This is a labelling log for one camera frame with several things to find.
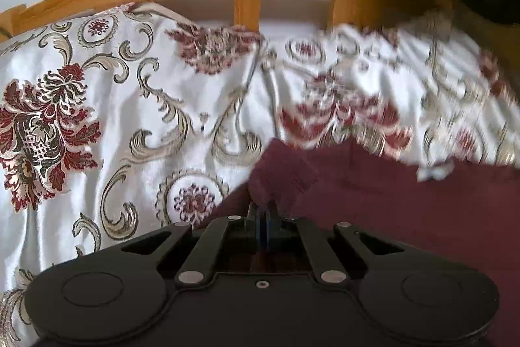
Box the maroon long-sleeve top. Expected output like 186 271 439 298
191 138 520 347

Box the white floral bedspread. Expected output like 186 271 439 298
0 3 520 347

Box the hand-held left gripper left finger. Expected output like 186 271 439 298
121 203 263 289

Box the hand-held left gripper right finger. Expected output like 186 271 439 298
263 201 408 286

